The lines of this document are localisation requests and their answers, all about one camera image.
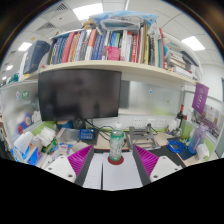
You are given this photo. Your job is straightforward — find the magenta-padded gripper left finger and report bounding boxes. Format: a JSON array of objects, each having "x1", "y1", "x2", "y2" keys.
[{"x1": 44, "y1": 144, "x2": 96, "y2": 187}]

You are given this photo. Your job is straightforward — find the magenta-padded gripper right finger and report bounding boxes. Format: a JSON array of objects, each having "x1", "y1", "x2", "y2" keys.
[{"x1": 132, "y1": 144, "x2": 184, "y2": 187}]

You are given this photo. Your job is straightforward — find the green-labelled clear drink bottle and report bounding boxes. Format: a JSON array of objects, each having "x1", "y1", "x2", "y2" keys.
[{"x1": 108, "y1": 121, "x2": 125, "y2": 163}]

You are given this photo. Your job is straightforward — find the black desk mat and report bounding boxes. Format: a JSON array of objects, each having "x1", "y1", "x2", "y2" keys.
[{"x1": 148, "y1": 135, "x2": 198, "y2": 168}]

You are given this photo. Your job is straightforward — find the purple white plastic packet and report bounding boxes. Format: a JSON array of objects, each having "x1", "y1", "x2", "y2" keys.
[{"x1": 54, "y1": 142, "x2": 75, "y2": 158}]

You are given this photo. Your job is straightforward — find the green packet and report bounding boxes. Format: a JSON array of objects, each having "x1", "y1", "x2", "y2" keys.
[{"x1": 49, "y1": 139, "x2": 59, "y2": 154}]

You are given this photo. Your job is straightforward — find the white patterned paper cup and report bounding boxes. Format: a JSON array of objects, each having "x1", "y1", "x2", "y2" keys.
[{"x1": 71, "y1": 141, "x2": 90, "y2": 154}]

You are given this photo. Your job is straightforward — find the clear plastic box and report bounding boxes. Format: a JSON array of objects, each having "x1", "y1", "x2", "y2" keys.
[{"x1": 54, "y1": 127, "x2": 81, "y2": 145}]

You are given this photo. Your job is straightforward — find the handwritten white paper sheet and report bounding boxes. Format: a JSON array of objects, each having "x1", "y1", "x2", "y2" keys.
[{"x1": 83, "y1": 152, "x2": 105, "y2": 190}]

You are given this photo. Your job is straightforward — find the stack of white tissues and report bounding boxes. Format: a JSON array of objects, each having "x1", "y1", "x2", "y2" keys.
[{"x1": 36, "y1": 126, "x2": 57, "y2": 148}]

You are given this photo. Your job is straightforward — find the grey metal laptop stand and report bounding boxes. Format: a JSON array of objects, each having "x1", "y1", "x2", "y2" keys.
[{"x1": 128, "y1": 125, "x2": 161, "y2": 151}]

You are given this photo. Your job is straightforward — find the blue white tissue box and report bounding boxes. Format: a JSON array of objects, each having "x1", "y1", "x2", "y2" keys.
[{"x1": 13, "y1": 130, "x2": 43, "y2": 166}]

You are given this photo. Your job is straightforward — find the small blue box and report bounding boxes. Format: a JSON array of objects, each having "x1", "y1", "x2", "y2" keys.
[{"x1": 78, "y1": 128, "x2": 98, "y2": 142}]

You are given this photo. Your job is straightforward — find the white jar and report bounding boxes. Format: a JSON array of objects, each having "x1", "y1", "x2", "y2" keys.
[{"x1": 168, "y1": 118, "x2": 179, "y2": 133}]

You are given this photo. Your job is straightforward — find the blank white paper sheet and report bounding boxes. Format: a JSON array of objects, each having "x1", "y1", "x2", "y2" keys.
[{"x1": 101, "y1": 151, "x2": 144, "y2": 192}]

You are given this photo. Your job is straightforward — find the flat round red coaster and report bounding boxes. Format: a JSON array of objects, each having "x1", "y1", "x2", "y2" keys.
[{"x1": 107, "y1": 154, "x2": 125, "y2": 166}]

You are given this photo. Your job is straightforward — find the dark wine bottle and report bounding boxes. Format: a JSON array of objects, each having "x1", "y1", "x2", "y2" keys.
[{"x1": 176, "y1": 104, "x2": 186, "y2": 129}]

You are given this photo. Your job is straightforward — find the group photo poster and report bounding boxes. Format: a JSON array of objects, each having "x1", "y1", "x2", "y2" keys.
[{"x1": 194, "y1": 104, "x2": 223, "y2": 138}]

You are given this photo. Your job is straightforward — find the black computer monitor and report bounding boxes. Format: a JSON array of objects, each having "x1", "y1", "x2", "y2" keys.
[{"x1": 37, "y1": 68, "x2": 123, "y2": 130}]

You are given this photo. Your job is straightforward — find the purple hanging flag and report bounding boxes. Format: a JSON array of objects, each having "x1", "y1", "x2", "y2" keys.
[{"x1": 191, "y1": 82, "x2": 210, "y2": 115}]

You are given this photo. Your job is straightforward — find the white shelf with books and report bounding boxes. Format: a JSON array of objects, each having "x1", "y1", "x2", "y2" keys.
[{"x1": 18, "y1": 9, "x2": 204, "y2": 89}]

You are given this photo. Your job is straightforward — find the ceiling lights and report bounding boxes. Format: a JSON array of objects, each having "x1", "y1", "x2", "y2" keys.
[{"x1": 1, "y1": 3, "x2": 206, "y2": 81}]

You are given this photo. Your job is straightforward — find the blue coiled cable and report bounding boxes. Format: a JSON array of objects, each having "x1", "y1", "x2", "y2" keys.
[{"x1": 166, "y1": 139, "x2": 184, "y2": 154}]

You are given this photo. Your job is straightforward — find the white wall socket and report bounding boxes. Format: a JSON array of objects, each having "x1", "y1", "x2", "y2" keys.
[
  {"x1": 145, "y1": 117, "x2": 157, "y2": 128},
  {"x1": 157, "y1": 118, "x2": 167, "y2": 129},
  {"x1": 132, "y1": 117, "x2": 144, "y2": 128}
]

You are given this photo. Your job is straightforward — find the black cable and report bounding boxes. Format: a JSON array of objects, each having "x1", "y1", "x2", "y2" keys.
[{"x1": 84, "y1": 119, "x2": 113, "y2": 141}]

